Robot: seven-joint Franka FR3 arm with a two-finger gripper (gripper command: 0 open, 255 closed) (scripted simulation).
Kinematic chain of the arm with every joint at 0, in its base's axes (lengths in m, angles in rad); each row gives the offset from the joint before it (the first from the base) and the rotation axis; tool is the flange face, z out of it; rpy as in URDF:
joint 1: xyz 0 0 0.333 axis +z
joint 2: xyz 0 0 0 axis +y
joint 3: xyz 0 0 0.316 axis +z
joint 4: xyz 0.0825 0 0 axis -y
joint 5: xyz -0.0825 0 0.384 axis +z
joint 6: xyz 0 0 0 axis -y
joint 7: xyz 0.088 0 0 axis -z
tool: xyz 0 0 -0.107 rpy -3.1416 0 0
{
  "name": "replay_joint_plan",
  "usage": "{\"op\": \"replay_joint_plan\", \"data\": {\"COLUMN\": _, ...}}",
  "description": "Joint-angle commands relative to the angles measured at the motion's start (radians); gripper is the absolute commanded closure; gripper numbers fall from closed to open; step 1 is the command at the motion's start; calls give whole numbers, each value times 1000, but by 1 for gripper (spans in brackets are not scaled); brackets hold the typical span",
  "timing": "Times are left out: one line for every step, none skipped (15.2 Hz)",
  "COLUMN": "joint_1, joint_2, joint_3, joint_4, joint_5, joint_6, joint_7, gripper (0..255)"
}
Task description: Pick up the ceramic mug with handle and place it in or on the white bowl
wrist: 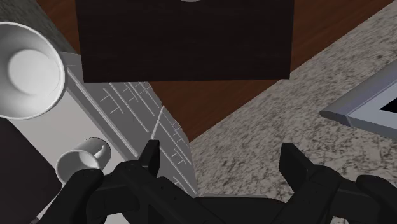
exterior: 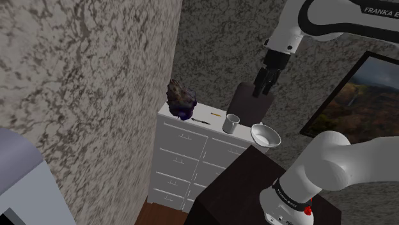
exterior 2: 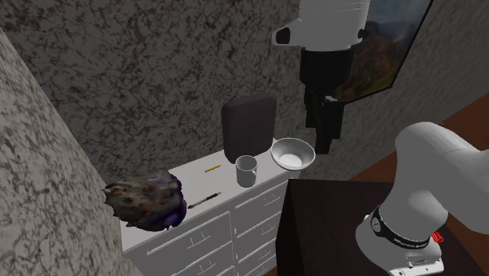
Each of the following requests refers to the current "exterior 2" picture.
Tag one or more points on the grey cup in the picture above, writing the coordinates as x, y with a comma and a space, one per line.
246, 176

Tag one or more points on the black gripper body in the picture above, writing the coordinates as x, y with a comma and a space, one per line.
324, 68

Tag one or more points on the dark mottled lump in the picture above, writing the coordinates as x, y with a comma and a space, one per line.
147, 200

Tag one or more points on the white chest of drawers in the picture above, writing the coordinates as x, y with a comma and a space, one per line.
214, 237

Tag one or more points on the white bowl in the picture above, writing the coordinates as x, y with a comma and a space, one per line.
292, 155

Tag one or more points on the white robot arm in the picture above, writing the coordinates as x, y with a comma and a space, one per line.
428, 176

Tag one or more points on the landscape wall picture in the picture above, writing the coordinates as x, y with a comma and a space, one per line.
386, 49

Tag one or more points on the yellow pencil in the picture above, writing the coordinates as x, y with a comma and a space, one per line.
212, 168

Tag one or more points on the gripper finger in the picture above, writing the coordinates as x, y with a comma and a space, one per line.
312, 111
331, 118

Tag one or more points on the dark rounded box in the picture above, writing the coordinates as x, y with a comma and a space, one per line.
248, 128

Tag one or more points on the black pen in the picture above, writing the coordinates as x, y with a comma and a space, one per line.
204, 200

